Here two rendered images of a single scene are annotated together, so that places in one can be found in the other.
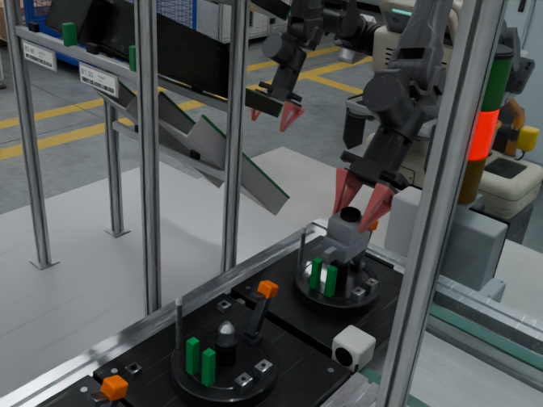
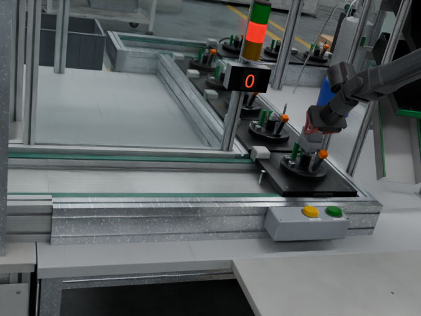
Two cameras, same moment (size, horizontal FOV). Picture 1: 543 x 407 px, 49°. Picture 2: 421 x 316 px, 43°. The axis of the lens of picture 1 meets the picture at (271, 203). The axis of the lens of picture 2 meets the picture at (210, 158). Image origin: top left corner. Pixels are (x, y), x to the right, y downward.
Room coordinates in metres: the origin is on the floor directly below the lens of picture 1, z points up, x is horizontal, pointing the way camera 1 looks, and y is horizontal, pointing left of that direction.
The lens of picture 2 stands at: (1.23, -1.50, 1.61)
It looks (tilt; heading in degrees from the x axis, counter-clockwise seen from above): 25 degrees down; 119
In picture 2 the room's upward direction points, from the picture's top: 12 degrees clockwise
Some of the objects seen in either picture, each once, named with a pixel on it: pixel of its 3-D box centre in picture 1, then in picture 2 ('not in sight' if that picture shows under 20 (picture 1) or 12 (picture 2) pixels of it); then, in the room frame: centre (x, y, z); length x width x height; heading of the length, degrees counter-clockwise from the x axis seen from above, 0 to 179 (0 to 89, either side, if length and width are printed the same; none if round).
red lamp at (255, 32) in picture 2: not in sight; (256, 31); (0.57, -0.19, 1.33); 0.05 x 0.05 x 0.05
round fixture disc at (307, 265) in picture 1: (336, 284); (303, 167); (0.78, -0.12, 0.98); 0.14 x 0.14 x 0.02
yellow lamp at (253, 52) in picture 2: not in sight; (252, 49); (0.57, -0.19, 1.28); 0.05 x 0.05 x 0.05
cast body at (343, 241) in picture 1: (343, 233); (309, 135); (0.77, -0.11, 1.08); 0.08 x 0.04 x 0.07; 142
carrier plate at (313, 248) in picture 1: (335, 294); (301, 173); (0.78, -0.12, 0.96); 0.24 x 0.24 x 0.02; 52
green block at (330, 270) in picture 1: (330, 281); (295, 150); (0.74, -0.10, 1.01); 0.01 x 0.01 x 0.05; 52
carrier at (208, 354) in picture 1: (225, 346); (270, 123); (0.58, 0.04, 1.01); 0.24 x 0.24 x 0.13; 52
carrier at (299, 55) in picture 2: not in sight; (317, 51); (0.21, 1.32, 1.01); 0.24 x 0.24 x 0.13; 52
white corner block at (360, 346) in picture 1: (352, 349); (260, 155); (0.64, -0.13, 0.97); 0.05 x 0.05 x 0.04; 52
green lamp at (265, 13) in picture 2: not in sight; (260, 13); (0.57, -0.19, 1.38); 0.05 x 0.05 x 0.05
